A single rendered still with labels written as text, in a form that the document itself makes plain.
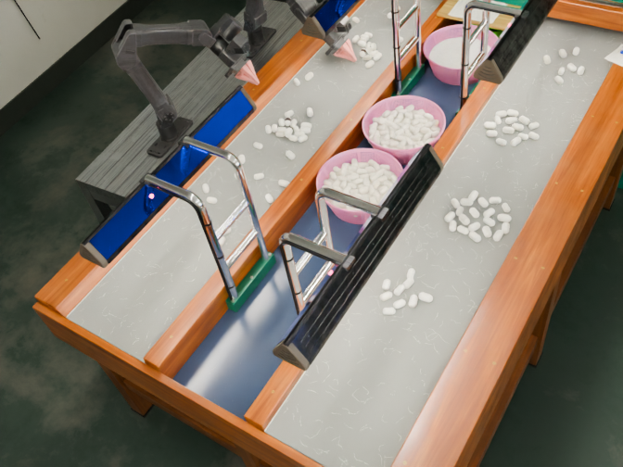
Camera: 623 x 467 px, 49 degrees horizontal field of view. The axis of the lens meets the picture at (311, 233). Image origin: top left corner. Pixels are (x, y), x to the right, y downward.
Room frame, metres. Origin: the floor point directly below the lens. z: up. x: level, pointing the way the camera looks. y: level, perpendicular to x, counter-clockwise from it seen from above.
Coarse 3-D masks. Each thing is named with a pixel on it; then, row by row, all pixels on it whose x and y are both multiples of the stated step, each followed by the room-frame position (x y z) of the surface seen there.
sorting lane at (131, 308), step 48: (384, 0) 2.40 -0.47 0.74; (432, 0) 2.34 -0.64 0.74; (384, 48) 2.09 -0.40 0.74; (288, 96) 1.92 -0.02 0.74; (336, 96) 1.87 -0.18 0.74; (240, 144) 1.73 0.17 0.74; (288, 144) 1.68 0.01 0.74; (240, 192) 1.50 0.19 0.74; (144, 240) 1.38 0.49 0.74; (192, 240) 1.35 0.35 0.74; (240, 240) 1.31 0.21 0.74; (96, 288) 1.24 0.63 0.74; (144, 288) 1.20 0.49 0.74; (192, 288) 1.17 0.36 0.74; (144, 336) 1.04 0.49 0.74
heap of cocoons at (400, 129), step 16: (384, 112) 1.74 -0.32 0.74; (400, 112) 1.72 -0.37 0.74; (416, 112) 1.70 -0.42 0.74; (384, 128) 1.66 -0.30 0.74; (400, 128) 1.65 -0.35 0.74; (416, 128) 1.63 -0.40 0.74; (432, 128) 1.62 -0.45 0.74; (384, 144) 1.59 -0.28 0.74; (400, 144) 1.57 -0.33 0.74; (416, 144) 1.57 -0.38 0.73
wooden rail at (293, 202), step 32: (384, 96) 1.82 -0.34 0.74; (352, 128) 1.66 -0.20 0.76; (320, 160) 1.55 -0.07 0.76; (288, 192) 1.44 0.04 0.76; (288, 224) 1.36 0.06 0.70; (256, 256) 1.24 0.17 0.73; (224, 288) 1.13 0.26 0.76; (192, 320) 1.05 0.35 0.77; (160, 352) 0.97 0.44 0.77; (192, 352) 1.00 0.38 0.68
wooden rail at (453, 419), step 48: (576, 144) 1.40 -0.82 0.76; (576, 192) 1.21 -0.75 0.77; (528, 240) 1.08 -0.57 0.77; (576, 240) 1.17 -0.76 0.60; (528, 288) 0.93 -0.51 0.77; (480, 336) 0.83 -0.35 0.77; (528, 336) 0.89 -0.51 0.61; (480, 384) 0.71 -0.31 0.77; (432, 432) 0.62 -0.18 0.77; (480, 432) 0.65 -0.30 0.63
